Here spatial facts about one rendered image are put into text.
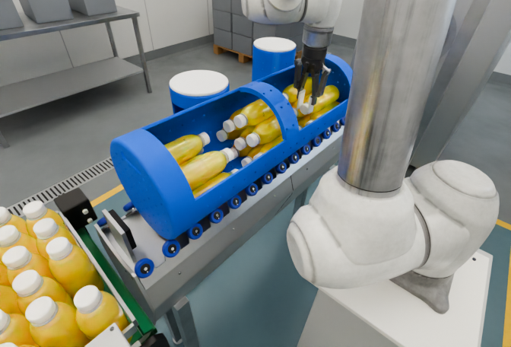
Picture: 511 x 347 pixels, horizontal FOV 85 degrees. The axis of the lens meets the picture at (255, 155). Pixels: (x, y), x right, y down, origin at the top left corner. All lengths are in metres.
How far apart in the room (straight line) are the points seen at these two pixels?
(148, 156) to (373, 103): 0.45
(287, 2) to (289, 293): 1.48
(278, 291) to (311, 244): 1.32
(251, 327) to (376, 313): 1.09
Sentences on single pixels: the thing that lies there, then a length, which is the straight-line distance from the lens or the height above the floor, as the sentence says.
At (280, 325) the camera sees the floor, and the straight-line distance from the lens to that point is 1.72.
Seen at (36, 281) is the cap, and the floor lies 1.09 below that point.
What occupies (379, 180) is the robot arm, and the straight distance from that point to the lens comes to 0.44.
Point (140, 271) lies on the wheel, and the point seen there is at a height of 0.97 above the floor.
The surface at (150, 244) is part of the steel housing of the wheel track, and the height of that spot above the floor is 0.93.
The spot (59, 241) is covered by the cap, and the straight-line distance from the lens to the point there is 0.72.
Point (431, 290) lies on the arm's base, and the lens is 0.75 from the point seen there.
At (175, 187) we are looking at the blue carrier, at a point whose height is 1.17.
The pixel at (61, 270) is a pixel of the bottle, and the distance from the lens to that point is 0.73.
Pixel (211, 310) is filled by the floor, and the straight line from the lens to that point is 1.74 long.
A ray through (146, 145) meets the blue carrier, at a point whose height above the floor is 1.23.
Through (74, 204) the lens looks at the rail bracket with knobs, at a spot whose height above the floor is 1.00.
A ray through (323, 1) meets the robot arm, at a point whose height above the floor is 1.47.
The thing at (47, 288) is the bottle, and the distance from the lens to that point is 0.71.
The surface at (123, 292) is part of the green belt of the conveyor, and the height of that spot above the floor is 0.89.
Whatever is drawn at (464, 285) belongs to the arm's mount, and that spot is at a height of 1.01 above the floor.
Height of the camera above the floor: 1.61
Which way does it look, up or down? 39 degrees down
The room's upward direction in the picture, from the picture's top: 3 degrees clockwise
